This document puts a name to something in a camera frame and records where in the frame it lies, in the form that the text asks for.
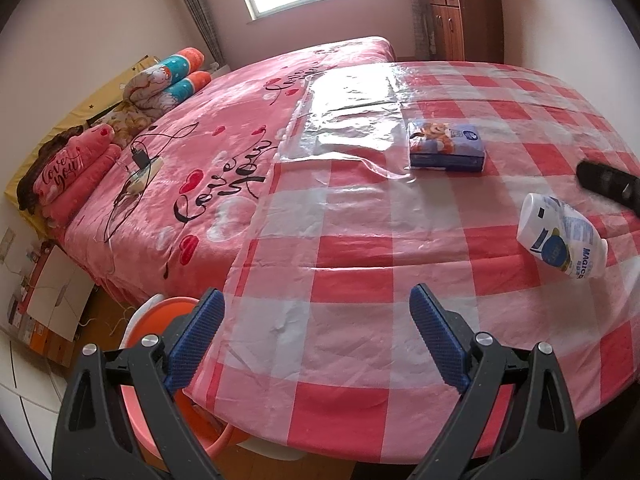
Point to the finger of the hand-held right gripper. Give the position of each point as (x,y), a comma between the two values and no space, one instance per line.
(605,182)

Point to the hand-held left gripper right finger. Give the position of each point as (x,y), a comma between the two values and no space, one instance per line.
(440,340)

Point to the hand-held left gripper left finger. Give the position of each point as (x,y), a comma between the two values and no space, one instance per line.
(197,340)

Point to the orange plastic basin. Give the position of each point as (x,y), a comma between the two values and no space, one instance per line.
(155,315)

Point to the crushed white plastic bottle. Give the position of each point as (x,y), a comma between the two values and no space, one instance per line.
(555,240)

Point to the red white checkered tablecloth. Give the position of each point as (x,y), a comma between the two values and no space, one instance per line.
(400,270)

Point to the power strip with charger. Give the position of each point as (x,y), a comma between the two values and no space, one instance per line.
(114,220)

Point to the white cardboard box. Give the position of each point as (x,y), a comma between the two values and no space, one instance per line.
(57,295)

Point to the orange cardboard box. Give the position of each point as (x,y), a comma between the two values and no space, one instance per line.
(45,345)

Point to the blue orange tissue pack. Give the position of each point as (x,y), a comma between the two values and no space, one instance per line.
(445,142)

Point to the pink heart print bed blanket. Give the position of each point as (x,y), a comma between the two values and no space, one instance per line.
(210,150)

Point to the black charger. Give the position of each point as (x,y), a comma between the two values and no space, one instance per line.
(141,156)

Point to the folded pink lettered blanket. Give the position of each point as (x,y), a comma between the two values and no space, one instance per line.
(75,170)

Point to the brown wooden cabinet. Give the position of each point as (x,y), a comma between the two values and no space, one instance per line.
(470,20)

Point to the yellow floral pillow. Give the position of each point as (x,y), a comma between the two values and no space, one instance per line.
(125,120)

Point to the clear plastic bag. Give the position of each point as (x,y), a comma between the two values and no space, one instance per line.
(350,120)

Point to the striped curtain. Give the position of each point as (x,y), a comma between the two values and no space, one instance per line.
(197,15)
(421,25)

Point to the yellow headboard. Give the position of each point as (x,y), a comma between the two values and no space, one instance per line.
(75,110)

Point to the rolled colourful cartoon quilt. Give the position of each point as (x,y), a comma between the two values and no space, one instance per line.
(165,80)

